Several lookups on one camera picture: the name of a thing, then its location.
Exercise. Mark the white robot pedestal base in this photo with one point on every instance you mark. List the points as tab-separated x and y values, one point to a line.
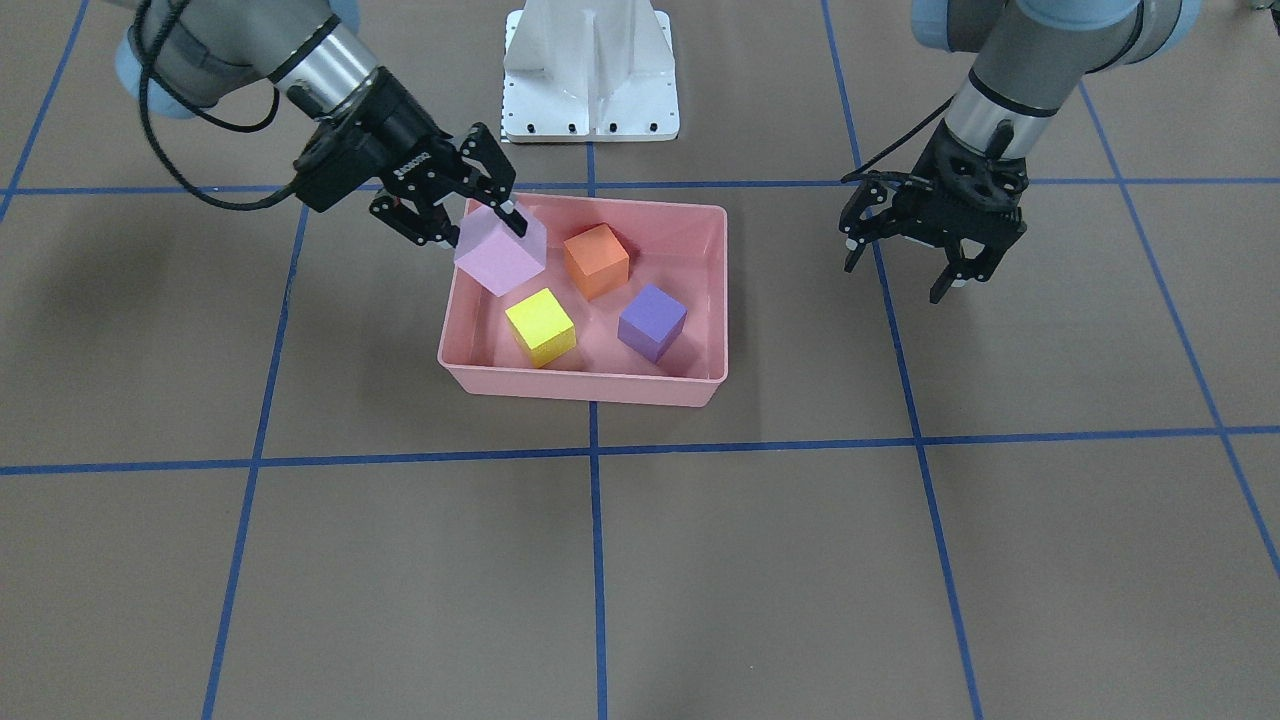
589	71

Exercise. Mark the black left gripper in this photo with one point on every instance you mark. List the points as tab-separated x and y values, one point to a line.
868	203

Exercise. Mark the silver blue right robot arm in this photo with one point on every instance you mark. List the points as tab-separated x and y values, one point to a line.
186	56

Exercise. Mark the pink plastic bin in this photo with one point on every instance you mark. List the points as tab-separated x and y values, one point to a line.
680	248

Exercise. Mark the yellow foam cube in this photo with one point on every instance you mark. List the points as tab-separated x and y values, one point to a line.
542	328

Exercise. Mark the purple foam cube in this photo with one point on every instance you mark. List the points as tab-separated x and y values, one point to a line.
652	322

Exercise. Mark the pink foam cube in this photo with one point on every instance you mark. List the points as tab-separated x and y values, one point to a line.
496	257

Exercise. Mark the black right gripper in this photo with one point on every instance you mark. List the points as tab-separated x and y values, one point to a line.
392	125

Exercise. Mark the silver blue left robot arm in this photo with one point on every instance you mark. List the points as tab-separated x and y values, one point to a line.
1028	58

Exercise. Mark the orange foam cube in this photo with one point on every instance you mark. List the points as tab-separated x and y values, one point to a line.
596	261

